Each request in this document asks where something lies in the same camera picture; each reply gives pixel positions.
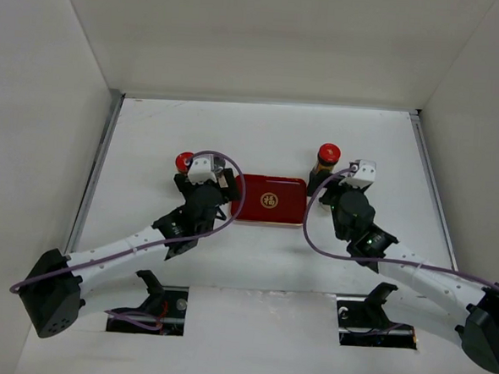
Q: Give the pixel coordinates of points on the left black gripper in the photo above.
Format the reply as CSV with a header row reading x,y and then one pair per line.
x,y
184,185

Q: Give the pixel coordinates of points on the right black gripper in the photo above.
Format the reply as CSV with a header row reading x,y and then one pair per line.
x,y
313,178

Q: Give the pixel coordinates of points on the red cap bottle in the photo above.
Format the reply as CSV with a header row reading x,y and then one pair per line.
x,y
183,162
327,158

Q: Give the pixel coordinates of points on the grey cap white bottle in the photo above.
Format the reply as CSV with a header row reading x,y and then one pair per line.
x,y
218,167

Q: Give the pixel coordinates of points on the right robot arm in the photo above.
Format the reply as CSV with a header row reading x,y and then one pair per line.
x,y
453,305

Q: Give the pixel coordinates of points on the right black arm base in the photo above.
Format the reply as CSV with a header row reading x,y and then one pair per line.
x,y
362,322

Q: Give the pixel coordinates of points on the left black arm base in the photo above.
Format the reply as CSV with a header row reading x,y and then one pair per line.
x,y
161,313

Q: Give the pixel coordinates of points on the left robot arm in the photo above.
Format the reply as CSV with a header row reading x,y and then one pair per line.
x,y
120,278

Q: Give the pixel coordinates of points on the red rectangular tray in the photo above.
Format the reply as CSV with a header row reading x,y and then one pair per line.
x,y
273,200

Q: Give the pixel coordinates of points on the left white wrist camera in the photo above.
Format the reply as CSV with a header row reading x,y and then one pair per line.
x,y
202,169

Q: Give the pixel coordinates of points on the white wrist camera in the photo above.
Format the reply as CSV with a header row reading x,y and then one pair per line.
x,y
361,174
202,169

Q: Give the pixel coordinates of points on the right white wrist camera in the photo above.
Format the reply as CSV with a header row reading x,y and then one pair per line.
x,y
361,174

